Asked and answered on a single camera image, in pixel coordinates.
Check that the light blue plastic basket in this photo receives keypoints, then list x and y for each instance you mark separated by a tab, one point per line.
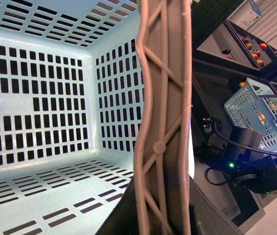
71	102

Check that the grey basket handle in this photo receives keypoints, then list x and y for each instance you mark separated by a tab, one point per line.
161	175

